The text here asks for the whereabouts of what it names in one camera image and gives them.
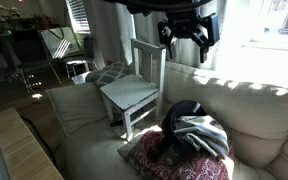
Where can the red patterned cloth cushion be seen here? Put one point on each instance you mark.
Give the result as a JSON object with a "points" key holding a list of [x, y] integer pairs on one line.
{"points": [[190, 166]]}

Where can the striped grey white towel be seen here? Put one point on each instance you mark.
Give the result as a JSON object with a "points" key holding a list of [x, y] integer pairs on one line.
{"points": [[204, 136]]}

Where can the window blinds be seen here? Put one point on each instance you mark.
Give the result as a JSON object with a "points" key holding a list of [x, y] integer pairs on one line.
{"points": [[78, 15]]}

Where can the beige fabric sofa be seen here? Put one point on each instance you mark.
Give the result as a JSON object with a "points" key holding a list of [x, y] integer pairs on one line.
{"points": [[257, 110]]}

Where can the black office chair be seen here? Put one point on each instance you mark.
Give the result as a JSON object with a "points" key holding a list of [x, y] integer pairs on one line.
{"points": [[20, 53]]}

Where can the beige square pillow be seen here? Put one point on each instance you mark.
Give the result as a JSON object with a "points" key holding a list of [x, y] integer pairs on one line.
{"points": [[77, 105]]}

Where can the light wooden table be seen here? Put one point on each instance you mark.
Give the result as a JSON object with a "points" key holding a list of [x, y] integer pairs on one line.
{"points": [[20, 146]]}

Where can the beige flat cushion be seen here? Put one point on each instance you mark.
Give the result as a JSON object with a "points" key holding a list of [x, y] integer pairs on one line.
{"points": [[130, 146]]}

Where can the small white wooden chair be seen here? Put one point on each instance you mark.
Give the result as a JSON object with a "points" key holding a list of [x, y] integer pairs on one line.
{"points": [[134, 93]]}

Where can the small black object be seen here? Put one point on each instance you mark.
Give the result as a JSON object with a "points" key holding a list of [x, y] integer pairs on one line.
{"points": [[116, 123]]}

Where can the bright window frame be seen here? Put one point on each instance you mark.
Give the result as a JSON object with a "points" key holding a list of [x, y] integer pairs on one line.
{"points": [[277, 23]]}

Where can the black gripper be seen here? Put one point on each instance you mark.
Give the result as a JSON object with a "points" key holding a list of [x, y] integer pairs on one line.
{"points": [[184, 25]]}

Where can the white round stool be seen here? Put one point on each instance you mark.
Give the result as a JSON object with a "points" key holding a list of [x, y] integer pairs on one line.
{"points": [[75, 65]]}

